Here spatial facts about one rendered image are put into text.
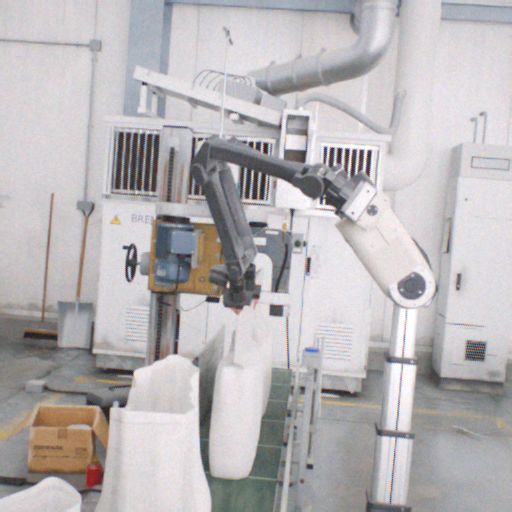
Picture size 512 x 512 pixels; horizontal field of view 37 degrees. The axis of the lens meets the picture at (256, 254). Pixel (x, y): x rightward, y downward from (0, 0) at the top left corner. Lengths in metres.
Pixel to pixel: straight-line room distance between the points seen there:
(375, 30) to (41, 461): 3.60
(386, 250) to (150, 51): 4.97
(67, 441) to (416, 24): 4.28
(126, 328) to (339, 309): 1.72
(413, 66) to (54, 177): 3.59
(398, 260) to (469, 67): 5.18
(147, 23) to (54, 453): 4.32
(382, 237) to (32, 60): 5.90
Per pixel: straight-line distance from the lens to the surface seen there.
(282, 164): 2.38
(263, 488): 2.97
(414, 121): 6.42
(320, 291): 6.04
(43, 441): 4.11
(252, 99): 5.81
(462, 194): 6.84
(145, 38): 7.22
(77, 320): 7.46
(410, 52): 6.52
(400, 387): 2.69
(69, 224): 7.70
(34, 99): 7.89
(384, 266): 2.53
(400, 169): 6.36
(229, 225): 2.55
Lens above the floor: 1.40
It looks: 3 degrees down
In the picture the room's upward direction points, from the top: 5 degrees clockwise
